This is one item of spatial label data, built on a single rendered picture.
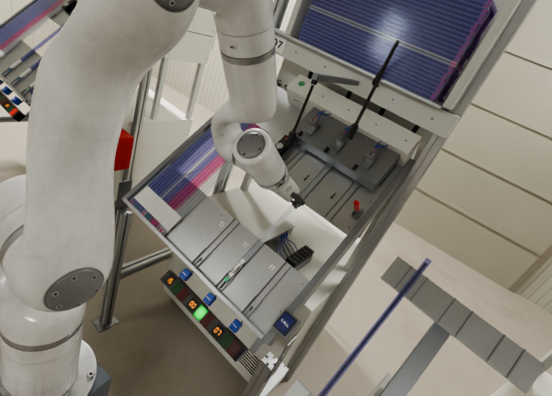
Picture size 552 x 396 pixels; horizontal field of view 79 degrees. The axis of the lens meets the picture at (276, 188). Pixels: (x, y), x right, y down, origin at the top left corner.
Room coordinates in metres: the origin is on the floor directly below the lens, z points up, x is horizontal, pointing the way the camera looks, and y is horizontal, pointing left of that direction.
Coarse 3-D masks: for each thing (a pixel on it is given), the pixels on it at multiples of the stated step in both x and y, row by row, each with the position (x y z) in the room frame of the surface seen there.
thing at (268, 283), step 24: (192, 216) 0.89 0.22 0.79; (216, 216) 0.90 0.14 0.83; (168, 240) 0.82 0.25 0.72; (192, 240) 0.83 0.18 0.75; (216, 240) 0.83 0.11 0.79; (240, 240) 0.84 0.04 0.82; (192, 264) 0.77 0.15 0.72; (216, 264) 0.77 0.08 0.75; (264, 264) 0.78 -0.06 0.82; (288, 264) 0.79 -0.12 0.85; (240, 288) 0.72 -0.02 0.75; (264, 288) 0.73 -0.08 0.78; (288, 288) 0.73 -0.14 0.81; (264, 312) 0.67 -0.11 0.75
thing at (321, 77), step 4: (312, 76) 0.92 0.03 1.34; (316, 76) 0.91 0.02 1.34; (320, 76) 0.93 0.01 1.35; (324, 76) 0.95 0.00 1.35; (328, 76) 0.96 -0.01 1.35; (332, 76) 0.99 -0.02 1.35; (336, 76) 1.03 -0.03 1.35; (316, 80) 0.92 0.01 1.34; (320, 80) 0.93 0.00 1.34; (324, 80) 0.95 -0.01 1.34; (328, 80) 0.97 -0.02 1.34; (332, 80) 0.99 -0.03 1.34; (336, 80) 1.01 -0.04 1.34; (340, 80) 1.04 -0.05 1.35; (344, 80) 1.06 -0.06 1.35; (348, 80) 1.09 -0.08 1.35; (352, 80) 1.13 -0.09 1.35; (344, 84) 1.07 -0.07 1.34; (348, 84) 1.10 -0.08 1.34; (352, 84) 1.12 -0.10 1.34; (356, 84) 1.15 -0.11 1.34
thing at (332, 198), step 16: (288, 112) 1.24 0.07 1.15; (304, 112) 1.24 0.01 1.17; (208, 128) 1.18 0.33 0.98; (272, 128) 1.18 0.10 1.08; (288, 128) 1.18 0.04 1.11; (288, 160) 1.07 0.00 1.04; (304, 160) 1.07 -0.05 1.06; (320, 160) 1.07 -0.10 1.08; (304, 176) 1.02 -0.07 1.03; (336, 176) 1.03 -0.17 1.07; (320, 192) 0.98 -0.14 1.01; (336, 192) 0.98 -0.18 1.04; (352, 192) 0.98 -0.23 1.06; (368, 192) 0.98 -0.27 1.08; (320, 208) 0.93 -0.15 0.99; (336, 208) 0.93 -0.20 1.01; (352, 208) 0.94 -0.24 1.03; (368, 208) 0.94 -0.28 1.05; (336, 224) 0.89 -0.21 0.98; (352, 224) 0.89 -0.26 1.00
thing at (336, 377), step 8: (424, 264) 0.69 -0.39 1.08; (416, 272) 0.68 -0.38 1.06; (408, 280) 0.66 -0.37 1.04; (416, 280) 0.66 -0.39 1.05; (408, 288) 0.65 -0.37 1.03; (400, 296) 0.63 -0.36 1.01; (392, 304) 0.62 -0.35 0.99; (384, 312) 0.60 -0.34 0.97; (376, 320) 0.59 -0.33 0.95; (384, 320) 0.59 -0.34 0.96; (376, 328) 0.58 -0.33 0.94; (368, 336) 0.56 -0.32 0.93; (360, 344) 0.55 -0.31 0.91; (352, 352) 0.53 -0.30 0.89; (360, 352) 0.54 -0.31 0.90; (352, 360) 0.52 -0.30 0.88; (344, 368) 0.51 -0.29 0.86; (336, 376) 0.50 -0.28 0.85; (328, 384) 0.48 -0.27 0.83; (320, 392) 0.47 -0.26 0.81; (328, 392) 0.47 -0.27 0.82
